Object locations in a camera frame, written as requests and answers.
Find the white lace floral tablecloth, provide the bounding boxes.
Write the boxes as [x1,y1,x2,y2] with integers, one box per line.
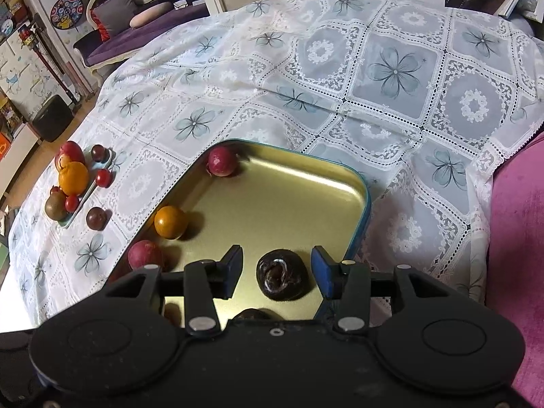
[8,0,544,329]

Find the red radish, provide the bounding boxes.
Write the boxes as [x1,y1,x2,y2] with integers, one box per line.
[207,146,239,176]
[127,240,164,272]

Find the red apple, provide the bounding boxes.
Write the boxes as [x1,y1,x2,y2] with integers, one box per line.
[55,141,86,170]

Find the brown kiwi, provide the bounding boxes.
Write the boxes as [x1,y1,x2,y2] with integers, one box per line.
[45,194,69,222]

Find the black round ottoman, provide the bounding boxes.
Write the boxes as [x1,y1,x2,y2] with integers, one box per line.
[33,95,74,143]

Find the beige bolster pillow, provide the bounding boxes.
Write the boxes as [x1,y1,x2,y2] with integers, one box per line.
[129,2,173,29]

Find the purple chaise sofa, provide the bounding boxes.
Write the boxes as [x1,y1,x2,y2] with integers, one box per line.
[73,0,210,82]

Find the red cushion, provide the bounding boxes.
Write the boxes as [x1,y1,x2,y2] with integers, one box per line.
[89,10,112,44]

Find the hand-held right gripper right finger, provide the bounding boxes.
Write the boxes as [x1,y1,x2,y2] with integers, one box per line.
[310,245,463,334]

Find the white low cabinet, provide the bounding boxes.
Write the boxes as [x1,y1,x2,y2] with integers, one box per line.
[0,122,42,198]

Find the white cartoon print cabinet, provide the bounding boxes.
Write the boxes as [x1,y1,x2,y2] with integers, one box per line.
[0,30,57,116]

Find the grey cushion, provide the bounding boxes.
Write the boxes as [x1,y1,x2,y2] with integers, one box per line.
[91,0,139,37]

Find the small orange tangerine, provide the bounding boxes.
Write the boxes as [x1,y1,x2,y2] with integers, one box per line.
[154,206,189,240]

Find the light green rectangular plate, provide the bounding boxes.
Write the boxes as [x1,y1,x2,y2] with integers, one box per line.
[54,148,115,228]

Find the red stick vacuum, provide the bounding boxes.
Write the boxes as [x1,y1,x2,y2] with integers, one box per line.
[17,22,78,103]

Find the gold tin tray blue rim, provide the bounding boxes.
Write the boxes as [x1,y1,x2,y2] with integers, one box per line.
[108,138,373,320]

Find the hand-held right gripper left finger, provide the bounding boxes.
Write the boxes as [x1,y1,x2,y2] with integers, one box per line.
[102,245,244,333]

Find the magenta plush cloth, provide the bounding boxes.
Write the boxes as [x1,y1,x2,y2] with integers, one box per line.
[483,131,544,408]

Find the round dartboard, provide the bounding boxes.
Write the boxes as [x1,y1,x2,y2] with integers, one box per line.
[50,0,84,31]

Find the large orange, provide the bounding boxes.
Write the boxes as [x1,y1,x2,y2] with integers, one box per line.
[58,161,90,196]

